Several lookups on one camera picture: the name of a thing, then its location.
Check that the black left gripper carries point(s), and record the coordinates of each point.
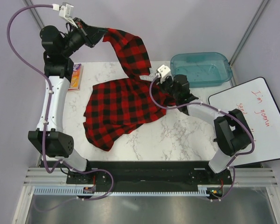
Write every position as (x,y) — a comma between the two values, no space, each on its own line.
(96,33)

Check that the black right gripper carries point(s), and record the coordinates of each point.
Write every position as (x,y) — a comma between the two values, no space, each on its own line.
(165,80)

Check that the red black plaid shirt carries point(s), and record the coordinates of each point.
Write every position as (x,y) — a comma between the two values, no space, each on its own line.
(120,106)

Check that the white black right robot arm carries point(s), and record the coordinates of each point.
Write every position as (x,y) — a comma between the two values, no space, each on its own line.
(232,133)

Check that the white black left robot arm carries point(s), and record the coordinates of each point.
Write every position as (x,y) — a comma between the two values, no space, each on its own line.
(49,138)

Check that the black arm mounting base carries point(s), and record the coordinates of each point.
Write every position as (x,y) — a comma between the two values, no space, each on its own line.
(154,174)

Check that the teal transparent plastic bin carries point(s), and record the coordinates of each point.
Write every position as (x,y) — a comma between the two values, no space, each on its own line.
(206,69)

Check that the Roald Dahl paperback book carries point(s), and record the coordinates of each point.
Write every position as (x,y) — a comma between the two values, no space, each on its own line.
(76,77)

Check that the whiteboard with red writing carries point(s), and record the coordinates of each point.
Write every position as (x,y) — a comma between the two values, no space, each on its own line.
(258,106)

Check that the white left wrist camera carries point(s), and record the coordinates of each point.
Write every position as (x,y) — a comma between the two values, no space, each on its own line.
(66,12)

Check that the left aluminium corner post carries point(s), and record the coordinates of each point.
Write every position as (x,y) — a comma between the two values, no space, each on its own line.
(35,14)

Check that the aluminium corner post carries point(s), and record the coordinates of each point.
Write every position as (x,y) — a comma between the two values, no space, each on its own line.
(249,30)
(35,14)

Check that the right aluminium corner post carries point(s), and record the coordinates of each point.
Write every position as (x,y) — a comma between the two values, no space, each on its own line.
(249,30)

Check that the aluminium frame rail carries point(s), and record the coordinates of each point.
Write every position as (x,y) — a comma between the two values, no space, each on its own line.
(242,177)

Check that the white slotted cable duct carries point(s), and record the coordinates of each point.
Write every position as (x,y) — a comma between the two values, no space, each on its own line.
(126,190)

